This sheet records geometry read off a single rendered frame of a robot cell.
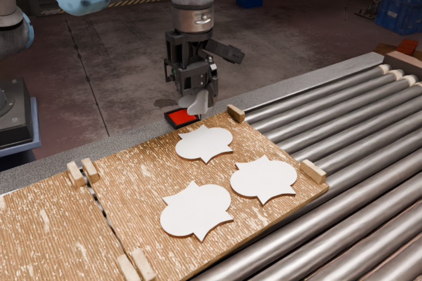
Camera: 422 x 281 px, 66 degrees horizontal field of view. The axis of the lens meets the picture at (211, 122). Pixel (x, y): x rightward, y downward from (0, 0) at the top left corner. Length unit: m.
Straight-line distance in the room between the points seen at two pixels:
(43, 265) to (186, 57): 0.43
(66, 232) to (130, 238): 0.12
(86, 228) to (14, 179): 0.26
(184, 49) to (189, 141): 0.26
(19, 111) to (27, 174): 0.25
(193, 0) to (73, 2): 0.19
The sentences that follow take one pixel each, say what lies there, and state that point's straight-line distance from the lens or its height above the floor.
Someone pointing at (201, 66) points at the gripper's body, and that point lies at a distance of 0.63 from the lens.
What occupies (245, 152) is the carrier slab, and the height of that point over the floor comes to 0.94.
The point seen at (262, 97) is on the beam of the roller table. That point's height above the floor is 0.91.
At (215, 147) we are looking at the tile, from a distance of 0.77.
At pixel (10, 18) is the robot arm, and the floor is 1.16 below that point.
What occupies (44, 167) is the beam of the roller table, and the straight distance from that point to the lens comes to 0.85.
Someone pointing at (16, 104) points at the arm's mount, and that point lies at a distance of 1.09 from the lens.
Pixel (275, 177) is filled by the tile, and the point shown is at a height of 0.95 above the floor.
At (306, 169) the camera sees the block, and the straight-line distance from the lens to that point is 0.74.
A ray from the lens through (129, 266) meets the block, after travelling 0.56.
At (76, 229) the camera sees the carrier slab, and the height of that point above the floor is 0.94.
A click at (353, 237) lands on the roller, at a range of 0.70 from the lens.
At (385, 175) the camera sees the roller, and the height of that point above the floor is 0.92.
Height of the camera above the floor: 1.44
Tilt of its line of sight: 35 degrees down
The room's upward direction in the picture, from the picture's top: straight up
